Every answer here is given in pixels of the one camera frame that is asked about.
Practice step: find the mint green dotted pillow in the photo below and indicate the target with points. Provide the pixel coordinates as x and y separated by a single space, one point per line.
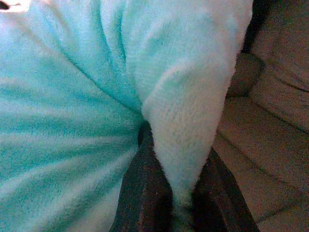
72 108

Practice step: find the green leather three-seat sofa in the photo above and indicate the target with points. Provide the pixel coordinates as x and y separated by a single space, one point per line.
277 120

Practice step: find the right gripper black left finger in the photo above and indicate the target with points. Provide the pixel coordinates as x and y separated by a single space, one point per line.
144 193

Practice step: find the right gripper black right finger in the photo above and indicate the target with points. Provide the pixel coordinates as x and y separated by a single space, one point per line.
217 207

